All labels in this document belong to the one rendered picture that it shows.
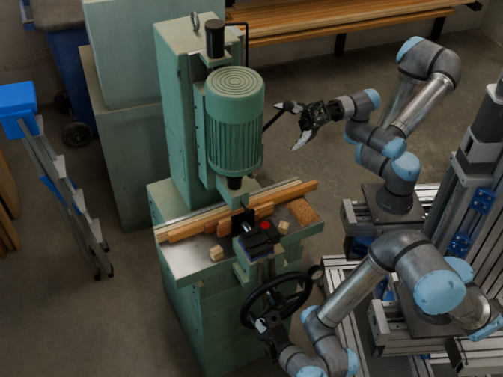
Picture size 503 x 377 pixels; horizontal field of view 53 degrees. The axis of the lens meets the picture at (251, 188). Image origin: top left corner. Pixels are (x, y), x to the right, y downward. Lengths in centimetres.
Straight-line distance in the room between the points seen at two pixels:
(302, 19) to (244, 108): 238
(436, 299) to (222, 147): 75
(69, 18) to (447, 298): 254
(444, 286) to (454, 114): 305
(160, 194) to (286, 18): 201
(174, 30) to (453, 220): 112
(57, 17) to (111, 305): 163
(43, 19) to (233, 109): 192
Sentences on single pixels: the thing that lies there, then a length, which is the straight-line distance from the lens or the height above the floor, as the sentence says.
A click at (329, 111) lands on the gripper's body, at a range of 163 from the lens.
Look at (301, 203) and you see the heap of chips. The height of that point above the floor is 93.
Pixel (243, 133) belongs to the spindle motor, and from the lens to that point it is 152.
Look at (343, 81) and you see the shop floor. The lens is 433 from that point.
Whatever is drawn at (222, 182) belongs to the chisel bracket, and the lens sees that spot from 179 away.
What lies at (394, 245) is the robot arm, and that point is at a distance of 133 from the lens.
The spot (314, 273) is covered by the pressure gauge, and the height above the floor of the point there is 68.
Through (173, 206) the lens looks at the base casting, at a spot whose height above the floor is 80.
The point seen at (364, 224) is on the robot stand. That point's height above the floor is 76.
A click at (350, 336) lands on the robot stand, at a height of 23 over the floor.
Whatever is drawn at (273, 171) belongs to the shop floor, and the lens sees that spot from 339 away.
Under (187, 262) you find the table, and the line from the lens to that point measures 178.
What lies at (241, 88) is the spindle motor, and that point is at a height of 151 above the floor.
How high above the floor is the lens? 234
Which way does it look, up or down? 46 degrees down
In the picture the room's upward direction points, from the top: 2 degrees clockwise
